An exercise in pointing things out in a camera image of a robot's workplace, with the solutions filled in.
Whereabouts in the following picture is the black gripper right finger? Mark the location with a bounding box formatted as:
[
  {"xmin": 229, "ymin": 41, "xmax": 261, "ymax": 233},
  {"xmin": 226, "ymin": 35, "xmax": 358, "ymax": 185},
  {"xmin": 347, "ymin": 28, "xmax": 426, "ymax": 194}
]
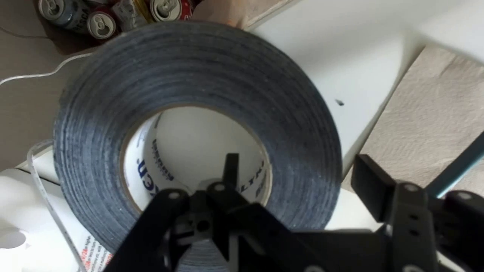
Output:
[{"xmin": 349, "ymin": 153, "xmax": 484, "ymax": 272}]

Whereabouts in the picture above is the black masking tape roll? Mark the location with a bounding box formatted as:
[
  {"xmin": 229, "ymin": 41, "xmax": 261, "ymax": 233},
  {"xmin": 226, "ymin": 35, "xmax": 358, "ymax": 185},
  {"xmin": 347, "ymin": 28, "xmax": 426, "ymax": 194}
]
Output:
[{"xmin": 51, "ymin": 20, "xmax": 344, "ymax": 269}]

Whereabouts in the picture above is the brown paper napkin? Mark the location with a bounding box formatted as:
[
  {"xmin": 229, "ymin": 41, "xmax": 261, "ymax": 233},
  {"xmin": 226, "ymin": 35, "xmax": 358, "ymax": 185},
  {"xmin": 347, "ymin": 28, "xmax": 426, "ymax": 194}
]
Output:
[{"xmin": 341, "ymin": 44, "xmax": 484, "ymax": 191}]

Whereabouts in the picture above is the silver drink can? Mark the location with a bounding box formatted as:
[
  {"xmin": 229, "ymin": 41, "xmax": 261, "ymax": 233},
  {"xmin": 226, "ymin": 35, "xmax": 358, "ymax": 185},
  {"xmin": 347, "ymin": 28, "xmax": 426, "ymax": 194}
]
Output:
[
  {"xmin": 84, "ymin": 8, "xmax": 119, "ymax": 41},
  {"xmin": 36, "ymin": 0, "xmax": 77, "ymax": 28}
]

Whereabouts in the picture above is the dark can top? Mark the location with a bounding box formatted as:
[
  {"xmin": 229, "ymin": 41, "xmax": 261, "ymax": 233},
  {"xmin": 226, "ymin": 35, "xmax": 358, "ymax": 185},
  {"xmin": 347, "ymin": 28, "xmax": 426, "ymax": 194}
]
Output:
[{"xmin": 148, "ymin": 0, "xmax": 184, "ymax": 23}]

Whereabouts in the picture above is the thin white cable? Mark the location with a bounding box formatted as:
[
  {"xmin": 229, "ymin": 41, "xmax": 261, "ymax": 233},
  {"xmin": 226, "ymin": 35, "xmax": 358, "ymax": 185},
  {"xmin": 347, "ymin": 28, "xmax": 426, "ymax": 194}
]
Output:
[{"xmin": 0, "ymin": 50, "xmax": 95, "ymax": 88}]

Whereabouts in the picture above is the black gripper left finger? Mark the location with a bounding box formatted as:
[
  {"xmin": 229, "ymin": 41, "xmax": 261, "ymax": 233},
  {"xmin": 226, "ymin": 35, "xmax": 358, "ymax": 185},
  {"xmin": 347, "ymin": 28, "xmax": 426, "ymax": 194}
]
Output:
[{"xmin": 102, "ymin": 153, "xmax": 323, "ymax": 272}]

